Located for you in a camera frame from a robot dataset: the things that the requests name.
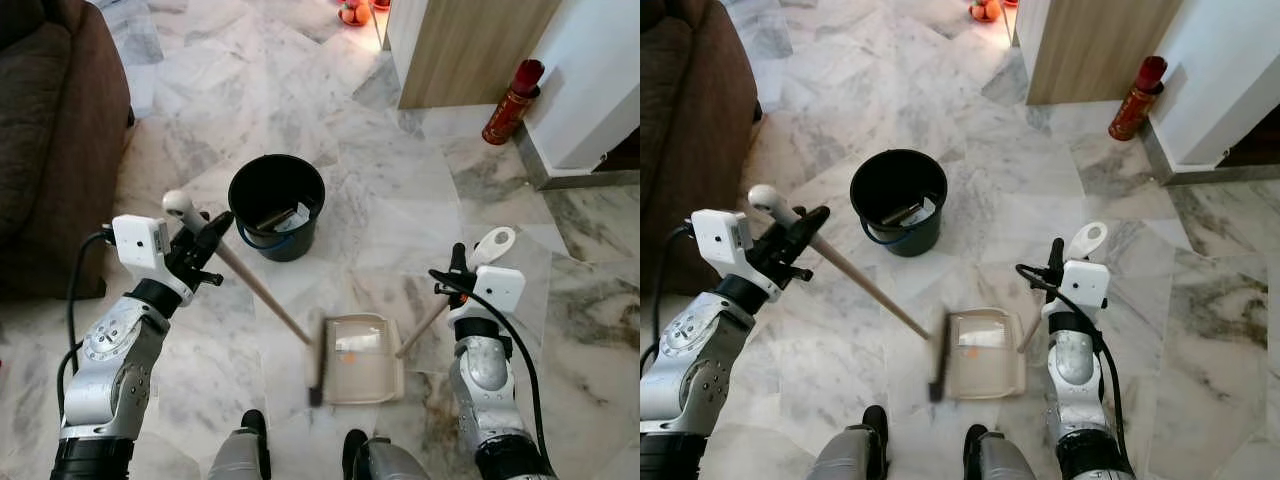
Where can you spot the grey left robot leg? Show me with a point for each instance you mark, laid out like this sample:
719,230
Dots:
240,455
850,450

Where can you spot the light wooden cabinet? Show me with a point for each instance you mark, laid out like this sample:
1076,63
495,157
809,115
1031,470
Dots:
470,50
1095,45

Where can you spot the paper rubbish in bucket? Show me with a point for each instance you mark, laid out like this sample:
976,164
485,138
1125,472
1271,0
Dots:
280,217
908,211

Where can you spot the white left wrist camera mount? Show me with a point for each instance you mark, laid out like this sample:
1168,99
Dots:
720,235
140,243

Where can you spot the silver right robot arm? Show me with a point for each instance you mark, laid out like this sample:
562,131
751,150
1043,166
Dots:
485,370
1078,365

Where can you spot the black plastic bucket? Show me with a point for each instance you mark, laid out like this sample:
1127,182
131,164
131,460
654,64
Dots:
290,245
915,242

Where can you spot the orange round fruits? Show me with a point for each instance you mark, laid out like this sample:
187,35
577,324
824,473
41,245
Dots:
352,13
983,10

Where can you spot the red fire extinguisher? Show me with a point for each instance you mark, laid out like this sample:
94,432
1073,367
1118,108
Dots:
508,105
1133,105

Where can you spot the grey right robot leg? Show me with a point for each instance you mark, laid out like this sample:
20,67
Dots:
385,460
1005,455

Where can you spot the dark brown sofa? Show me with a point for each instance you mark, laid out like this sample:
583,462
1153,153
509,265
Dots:
50,150
690,150

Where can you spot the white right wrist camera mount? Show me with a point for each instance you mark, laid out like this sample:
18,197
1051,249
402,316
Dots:
1083,284
495,290

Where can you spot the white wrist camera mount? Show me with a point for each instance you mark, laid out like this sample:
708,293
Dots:
495,290
1083,284
140,243
720,235

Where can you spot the grey robot leg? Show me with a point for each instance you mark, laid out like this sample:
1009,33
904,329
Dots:
240,455
1005,455
385,460
850,450

